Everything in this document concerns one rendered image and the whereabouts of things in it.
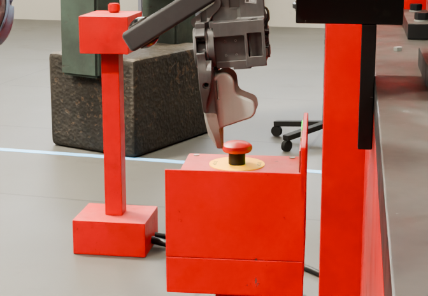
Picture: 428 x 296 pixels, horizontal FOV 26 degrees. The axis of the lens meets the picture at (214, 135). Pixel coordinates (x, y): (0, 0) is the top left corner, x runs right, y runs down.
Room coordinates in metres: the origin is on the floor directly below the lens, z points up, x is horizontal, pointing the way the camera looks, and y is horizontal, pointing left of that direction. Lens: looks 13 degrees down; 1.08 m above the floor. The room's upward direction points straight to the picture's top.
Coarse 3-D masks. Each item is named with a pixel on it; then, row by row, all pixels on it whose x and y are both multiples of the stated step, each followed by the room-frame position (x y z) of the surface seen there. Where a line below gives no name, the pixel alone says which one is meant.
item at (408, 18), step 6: (408, 12) 1.93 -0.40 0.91; (414, 12) 1.93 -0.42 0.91; (408, 18) 1.80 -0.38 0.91; (414, 18) 1.80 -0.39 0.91; (408, 24) 1.71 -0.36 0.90; (414, 24) 1.71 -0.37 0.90; (420, 24) 1.71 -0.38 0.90; (426, 24) 1.71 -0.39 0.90; (408, 30) 1.71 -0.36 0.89; (414, 30) 1.71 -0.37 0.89; (420, 30) 1.71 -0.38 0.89; (426, 30) 1.71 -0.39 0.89; (408, 36) 1.71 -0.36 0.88; (414, 36) 1.71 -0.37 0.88; (420, 36) 1.71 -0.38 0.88; (426, 36) 1.71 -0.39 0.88
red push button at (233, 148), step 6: (228, 144) 1.15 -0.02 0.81; (234, 144) 1.15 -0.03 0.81; (240, 144) 1.15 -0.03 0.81; (246, 144) 1.15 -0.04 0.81; (228, 150) 1.14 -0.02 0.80; (234, 150) 1.14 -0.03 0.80; (240, 150) 1.14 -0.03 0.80; (246, 150) 1.15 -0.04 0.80; (234, 156) 1.15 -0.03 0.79; (240, 156) 1.15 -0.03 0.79; (234, 162) 1.15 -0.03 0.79; (240, 162) 1.15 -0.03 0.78
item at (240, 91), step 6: (216, 72) 1.08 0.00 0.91; (228, 72) 1.08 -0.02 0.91; (234, 72) 1.08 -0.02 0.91; (234, 78) 1.08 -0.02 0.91; (234, 84) 1.08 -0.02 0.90; (240, 90) 1.08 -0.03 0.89; (246, 96) 1.08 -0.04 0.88; (252, 96) 1.08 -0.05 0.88; (222, 132) 1.07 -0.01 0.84; (222, 138) 1.07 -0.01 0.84
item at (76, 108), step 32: (64, 0) 4.38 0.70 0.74; (96, 0) 4.29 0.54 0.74; (160, 0) 4.89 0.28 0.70; (64, 32) 4.38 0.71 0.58; (192, 32) 4.96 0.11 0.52; (64, 64) 4.38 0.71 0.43; (96, 64) 4.28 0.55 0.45; (128, 64) 4.27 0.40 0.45; (160, 64) 4.44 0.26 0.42; (192, 64) 4.68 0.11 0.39; (64, 96) 4.48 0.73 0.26; (96, 96) 4.37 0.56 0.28; (128, 96) 4.27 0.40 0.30; (160, 96) 4.44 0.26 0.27; (192, 96) 4.68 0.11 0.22; (64, 128) 4.49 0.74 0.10; (96, 128) 4.38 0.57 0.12; (128, 128) 4.27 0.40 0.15; (160, 128) 4.43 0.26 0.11; (192, 128) 4.68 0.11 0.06
